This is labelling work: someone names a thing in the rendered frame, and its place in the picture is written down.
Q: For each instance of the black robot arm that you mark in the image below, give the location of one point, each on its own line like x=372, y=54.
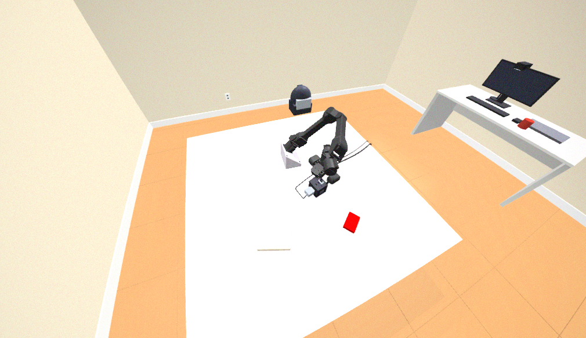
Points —
x=339, y=144

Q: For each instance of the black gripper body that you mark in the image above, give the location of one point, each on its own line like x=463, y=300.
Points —
x=331, y=179

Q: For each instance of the red rectangular block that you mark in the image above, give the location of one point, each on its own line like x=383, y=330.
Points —
x=351, y=222

